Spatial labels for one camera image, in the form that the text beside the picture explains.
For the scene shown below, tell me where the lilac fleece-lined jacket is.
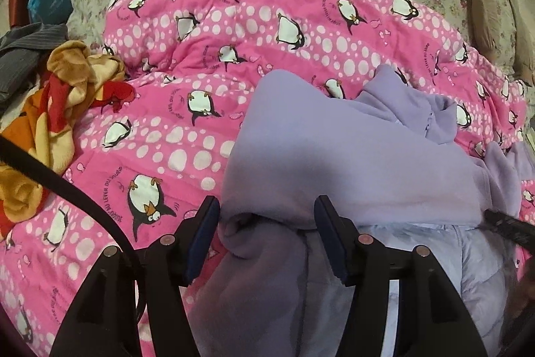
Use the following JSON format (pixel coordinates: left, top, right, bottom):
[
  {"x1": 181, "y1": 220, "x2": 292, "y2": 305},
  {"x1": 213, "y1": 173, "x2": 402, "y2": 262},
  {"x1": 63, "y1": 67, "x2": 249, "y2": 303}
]
[{"x1": 190, "y1": 65, "x2": 533, "y2": 356}]

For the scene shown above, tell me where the black cable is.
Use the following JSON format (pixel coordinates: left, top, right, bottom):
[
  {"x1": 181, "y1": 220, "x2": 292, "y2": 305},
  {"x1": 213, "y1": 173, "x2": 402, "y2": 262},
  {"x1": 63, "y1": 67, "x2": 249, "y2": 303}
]
[{"x1": 0, "y1": 134, "x2": 148, "y2": 320}]

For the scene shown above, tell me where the pink penguin quilt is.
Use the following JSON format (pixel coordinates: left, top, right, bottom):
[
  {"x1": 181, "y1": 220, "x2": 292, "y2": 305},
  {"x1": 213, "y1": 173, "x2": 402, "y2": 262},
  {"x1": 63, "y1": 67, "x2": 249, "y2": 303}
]
[{"x1": 1, "y1": 0, "x2": 534, "y2": 356}]

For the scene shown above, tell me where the yellow red cartoon blanket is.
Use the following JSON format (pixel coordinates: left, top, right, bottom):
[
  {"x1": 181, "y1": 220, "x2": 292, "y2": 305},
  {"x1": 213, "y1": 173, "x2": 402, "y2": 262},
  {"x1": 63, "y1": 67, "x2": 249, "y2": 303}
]
[{"x1": 1, "y1": 41, "x2": 134, "y2": 240}]

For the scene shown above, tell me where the grey striped cloth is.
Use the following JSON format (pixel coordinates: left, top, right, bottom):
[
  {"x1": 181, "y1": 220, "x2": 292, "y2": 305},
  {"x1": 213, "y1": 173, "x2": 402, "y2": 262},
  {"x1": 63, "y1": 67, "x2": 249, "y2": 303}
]
[{"x1": 1, "y1": 23, "x2": 67, "y2": 104}]

